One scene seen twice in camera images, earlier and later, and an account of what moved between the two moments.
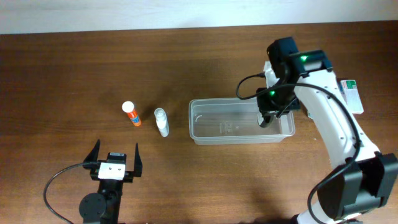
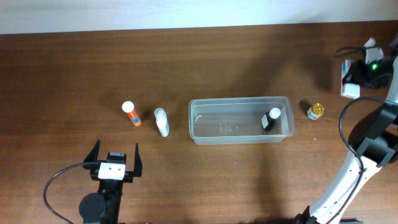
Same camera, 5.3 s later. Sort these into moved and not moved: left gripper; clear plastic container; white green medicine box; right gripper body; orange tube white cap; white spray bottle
Moved: white green medicine box; right gripper body
Not moved: orange tube white cap; white spray bottle; clear plastic container; left gripper
